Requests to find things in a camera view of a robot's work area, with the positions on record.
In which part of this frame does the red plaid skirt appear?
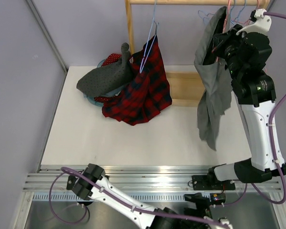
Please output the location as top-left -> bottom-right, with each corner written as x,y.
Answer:
102,36 -> 172,125

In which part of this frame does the pink wire hanger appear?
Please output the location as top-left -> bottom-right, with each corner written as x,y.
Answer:
210,0 -> 231,36
238,0 -> 260,26

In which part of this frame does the teal plastic bin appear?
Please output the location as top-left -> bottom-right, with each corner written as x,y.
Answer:
83,59 -> 124,107

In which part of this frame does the aluminium corner post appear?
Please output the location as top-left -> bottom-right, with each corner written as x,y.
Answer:
24,0 -> 69,74

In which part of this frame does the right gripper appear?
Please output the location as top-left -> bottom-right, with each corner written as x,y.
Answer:
212,25 -> 250,81

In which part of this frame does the wooden clothes rack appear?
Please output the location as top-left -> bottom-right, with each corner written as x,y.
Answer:
125,0 -> 270,107

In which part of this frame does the red white-dotted skirt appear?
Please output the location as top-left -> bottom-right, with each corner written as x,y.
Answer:
101,53 -> 122,66

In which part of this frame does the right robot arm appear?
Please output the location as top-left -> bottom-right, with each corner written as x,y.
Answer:
194,25 -> 286,189

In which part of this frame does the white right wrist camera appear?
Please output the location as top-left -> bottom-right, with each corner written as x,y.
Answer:
236,9 -> 272,35

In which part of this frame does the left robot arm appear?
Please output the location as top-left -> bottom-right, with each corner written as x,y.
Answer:
61,164 -> 233,229

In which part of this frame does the blue wire hanger with plaid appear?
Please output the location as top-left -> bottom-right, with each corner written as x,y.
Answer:
139,0 -> 159,73

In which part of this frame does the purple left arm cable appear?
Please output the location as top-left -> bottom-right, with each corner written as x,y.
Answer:
48,166 -> 220,226

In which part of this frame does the dark grey dotted skirt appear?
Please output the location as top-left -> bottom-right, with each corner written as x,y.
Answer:
76,43 -> 134,97

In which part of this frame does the aluminium rail base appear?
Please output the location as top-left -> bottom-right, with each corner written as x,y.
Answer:
22,164 -> 283,203

